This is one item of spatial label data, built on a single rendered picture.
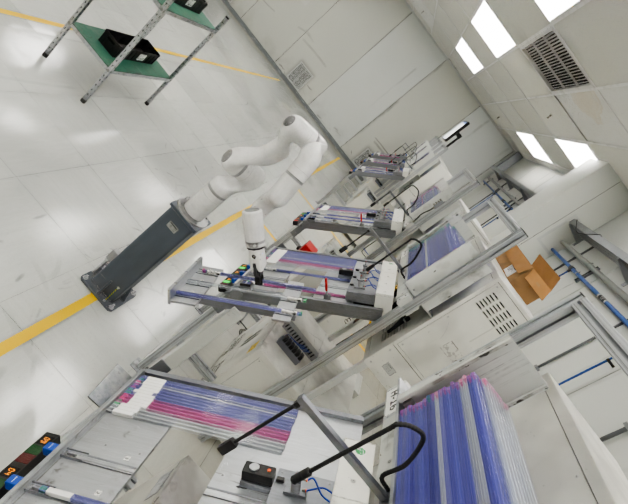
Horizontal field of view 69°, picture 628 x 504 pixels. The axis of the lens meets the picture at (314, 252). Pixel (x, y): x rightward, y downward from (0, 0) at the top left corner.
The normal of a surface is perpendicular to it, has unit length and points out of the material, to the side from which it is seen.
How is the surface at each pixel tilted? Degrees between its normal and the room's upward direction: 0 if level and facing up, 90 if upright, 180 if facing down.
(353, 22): 90
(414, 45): 90
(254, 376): 90
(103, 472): 44
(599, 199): 90
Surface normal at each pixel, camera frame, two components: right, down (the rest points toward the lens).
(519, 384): -0.21, 0.28
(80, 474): 0.11, -0.95
